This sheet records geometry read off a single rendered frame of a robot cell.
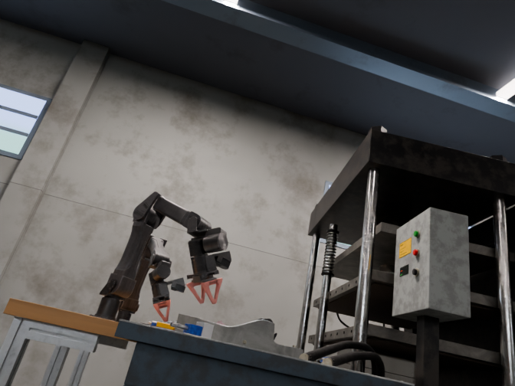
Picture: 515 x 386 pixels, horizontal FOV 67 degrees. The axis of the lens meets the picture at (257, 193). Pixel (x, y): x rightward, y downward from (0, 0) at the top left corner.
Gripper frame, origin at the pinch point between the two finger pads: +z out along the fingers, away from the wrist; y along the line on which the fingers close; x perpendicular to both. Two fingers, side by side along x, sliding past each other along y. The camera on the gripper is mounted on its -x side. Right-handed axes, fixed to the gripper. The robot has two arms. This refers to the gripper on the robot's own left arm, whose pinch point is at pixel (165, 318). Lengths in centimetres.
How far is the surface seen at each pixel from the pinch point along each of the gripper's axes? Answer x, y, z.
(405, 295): -93, -22, 19
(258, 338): -31.8, -12.1, 17.7
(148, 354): 6, -70, 10
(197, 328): -8.2, -42.9, 7.8
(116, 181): 18, 239, -166
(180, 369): -1, -70, 15
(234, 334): -23.3, -11.2, 13.3
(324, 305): -95, 70, 16
